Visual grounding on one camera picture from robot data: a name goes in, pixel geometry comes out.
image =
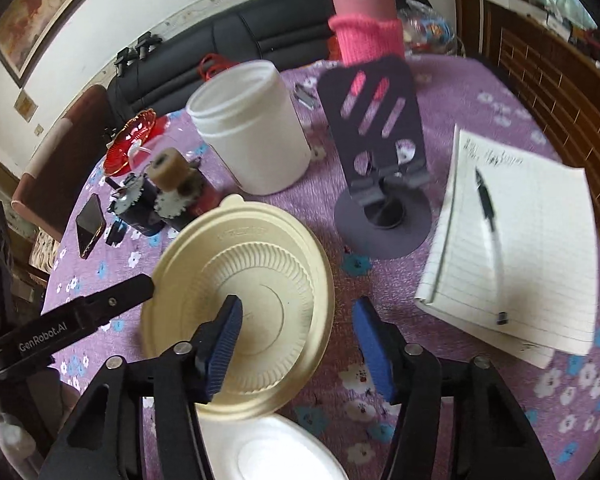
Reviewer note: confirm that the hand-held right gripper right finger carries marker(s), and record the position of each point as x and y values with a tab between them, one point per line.
375	350

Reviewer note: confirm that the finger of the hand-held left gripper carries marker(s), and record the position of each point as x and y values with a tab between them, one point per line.
80	317

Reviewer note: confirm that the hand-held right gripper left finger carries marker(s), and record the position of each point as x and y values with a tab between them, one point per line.
225	345

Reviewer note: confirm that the beige bowl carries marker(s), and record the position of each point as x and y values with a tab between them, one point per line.
280	270

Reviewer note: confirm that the large white bowl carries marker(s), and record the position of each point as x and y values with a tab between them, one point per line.
280	455

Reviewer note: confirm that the purple floral tablecloth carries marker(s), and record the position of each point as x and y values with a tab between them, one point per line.
380	285

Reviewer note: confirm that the black smartphone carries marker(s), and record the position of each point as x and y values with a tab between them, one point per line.
90	225

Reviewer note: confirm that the brown upholstered chair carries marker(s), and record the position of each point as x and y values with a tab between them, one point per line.
60	170

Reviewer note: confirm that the black jar with gear lid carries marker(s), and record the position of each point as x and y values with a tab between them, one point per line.
137	210

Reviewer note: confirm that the brown cork stopper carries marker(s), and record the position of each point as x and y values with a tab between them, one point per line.
167	170

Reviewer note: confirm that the red glass fruit dish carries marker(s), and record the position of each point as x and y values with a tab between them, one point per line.
130	140

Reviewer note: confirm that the notepad with lined paper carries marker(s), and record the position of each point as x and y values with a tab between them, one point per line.
530	250

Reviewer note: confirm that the black ballpoint pen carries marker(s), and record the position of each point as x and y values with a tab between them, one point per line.
486	200

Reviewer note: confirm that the black phone stand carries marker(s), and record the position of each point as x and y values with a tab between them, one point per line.
380	150

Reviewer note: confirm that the white plastic jar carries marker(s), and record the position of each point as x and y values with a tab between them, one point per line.
255	130

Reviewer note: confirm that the black gadget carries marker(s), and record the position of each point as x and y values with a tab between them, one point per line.
125	57
147	45

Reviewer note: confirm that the framed painting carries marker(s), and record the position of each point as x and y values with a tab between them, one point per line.
35	5

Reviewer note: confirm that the small metal clip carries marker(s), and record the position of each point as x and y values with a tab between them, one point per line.
305	97

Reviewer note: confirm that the black leather sofa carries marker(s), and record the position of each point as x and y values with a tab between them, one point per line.
260	30

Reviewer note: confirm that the wooden lattice furniture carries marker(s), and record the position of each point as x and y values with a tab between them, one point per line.
555	85

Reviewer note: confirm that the bottle with pink knit sleeve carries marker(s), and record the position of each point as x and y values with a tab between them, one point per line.
365	25

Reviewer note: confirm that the clear bag of colourful candy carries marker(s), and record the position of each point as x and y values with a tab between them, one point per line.
430	25

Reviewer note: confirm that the small wall plaque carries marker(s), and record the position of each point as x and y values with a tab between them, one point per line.
25	106

